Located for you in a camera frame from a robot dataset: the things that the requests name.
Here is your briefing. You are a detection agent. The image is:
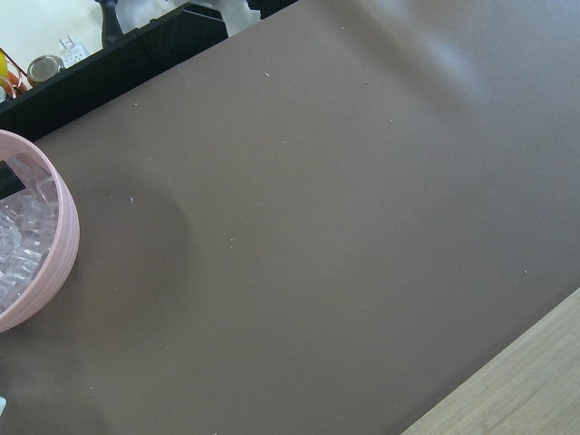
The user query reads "pink bowl with ice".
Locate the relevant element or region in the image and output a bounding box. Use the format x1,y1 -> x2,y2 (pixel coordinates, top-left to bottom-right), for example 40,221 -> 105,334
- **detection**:
1,130 -> 80,332

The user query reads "wooden cutting board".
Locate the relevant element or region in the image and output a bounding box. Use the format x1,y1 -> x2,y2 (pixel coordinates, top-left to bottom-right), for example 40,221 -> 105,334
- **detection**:
406,292 -> 579,434

